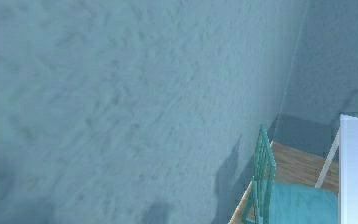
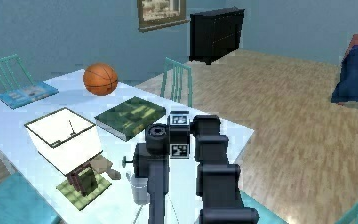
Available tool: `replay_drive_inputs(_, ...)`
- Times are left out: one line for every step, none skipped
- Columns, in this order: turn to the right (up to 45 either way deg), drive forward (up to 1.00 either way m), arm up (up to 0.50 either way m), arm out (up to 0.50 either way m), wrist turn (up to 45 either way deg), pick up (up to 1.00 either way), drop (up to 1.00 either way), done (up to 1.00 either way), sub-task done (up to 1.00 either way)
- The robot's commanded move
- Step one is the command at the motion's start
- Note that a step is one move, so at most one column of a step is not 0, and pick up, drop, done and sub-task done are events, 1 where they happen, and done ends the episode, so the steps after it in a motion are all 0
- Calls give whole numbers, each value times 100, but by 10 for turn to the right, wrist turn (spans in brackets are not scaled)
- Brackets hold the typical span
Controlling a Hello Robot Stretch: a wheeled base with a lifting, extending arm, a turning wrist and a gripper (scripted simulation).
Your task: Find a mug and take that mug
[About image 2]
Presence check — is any orange basketball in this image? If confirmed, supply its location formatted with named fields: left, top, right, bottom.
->
left=82, top=62, right=119, bottom=97

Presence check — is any black cabinet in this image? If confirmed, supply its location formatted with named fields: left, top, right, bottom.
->
left=188, top=6, right=246, bottom=66

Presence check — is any grey mug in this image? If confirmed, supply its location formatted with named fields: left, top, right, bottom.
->
left=126, top=171, right=151, bottom=205

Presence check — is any green hardcover book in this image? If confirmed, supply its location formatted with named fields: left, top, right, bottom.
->
left=93, top=95, right=168, bottom=143

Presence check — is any white shade table lamp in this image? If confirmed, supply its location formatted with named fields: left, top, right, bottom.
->
left=23, top=106, right=113, bottom=212

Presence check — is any brown framed wall picture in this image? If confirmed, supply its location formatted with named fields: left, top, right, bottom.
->
left=136, top=0, right=191, bottom=33

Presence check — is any blue bed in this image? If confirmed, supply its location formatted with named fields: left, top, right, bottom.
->
left=330, top=44, right=358, bottom=107

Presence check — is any blue flat book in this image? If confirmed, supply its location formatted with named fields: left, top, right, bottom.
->
left=0, top=81, right=60, bottom=110

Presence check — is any white table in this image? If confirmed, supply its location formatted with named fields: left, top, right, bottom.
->
left=0, top=67, right=256, bottom=224

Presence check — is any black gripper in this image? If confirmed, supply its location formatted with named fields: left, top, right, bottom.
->
left=121, top=122, right=171, bottom=224

